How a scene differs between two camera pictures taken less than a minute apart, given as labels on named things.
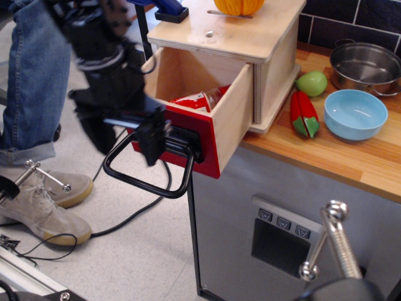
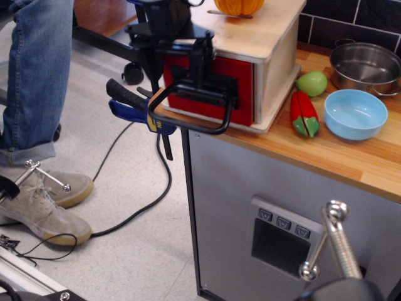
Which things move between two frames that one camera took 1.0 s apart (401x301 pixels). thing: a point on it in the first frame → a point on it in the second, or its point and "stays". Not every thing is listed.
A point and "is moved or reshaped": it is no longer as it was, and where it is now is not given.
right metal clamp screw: [334, 212] stays
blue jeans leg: [39, 72] stays
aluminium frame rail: [23, 277] stays
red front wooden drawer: [171, 74] is moved or reshaped
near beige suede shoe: [34, 207] stays
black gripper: [101, 112] → [153, 39]
